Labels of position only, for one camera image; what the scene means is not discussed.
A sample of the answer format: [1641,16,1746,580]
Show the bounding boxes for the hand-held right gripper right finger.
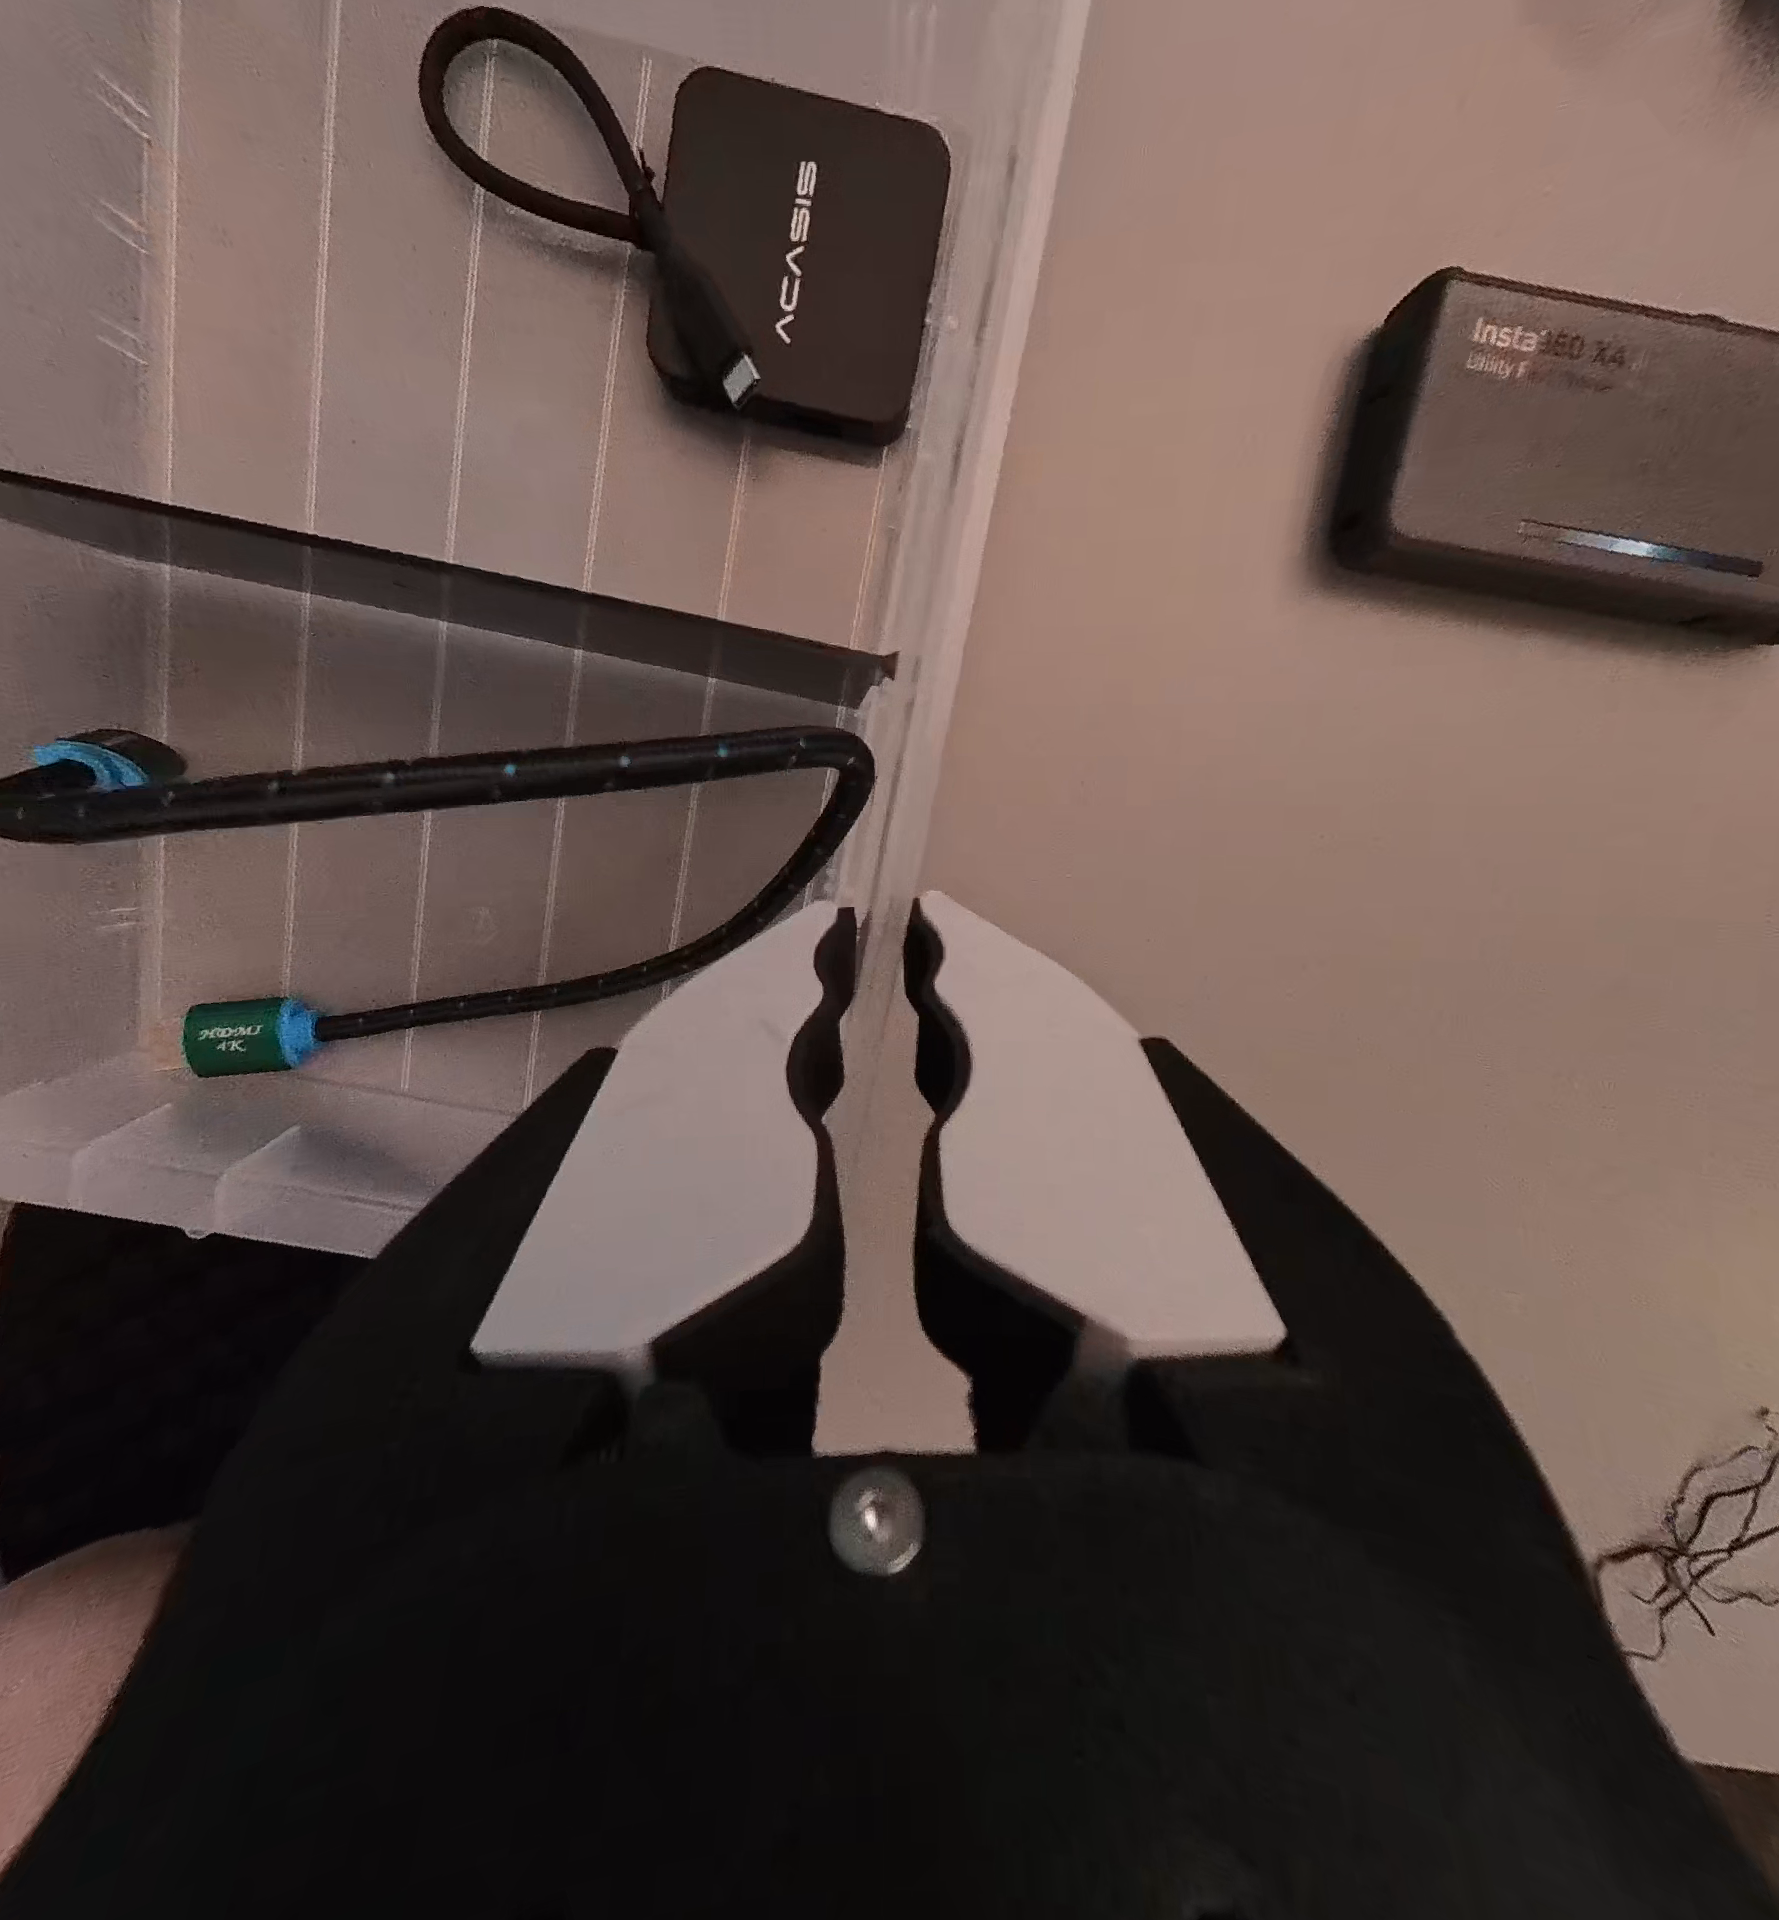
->
[902,892,1292,1455]

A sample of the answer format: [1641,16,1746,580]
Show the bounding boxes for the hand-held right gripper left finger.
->
[466,899,865,1455]

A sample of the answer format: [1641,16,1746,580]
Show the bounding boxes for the black braided hdmi cable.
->
[0,726,880,1080]

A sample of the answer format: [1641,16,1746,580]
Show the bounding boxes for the clear plastic bin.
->
[0,0,1093,1254]

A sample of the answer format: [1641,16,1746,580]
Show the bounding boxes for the black padded armrest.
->
[0,1200,381,1577]

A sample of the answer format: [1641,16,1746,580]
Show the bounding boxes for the dark thread tangle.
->
[1595,1408,1779,1659]

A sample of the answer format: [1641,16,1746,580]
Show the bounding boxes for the grey camera case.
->
[1328,266,1779,639]

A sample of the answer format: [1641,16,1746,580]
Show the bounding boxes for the black square hub with cable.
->
[419,6,956,447]

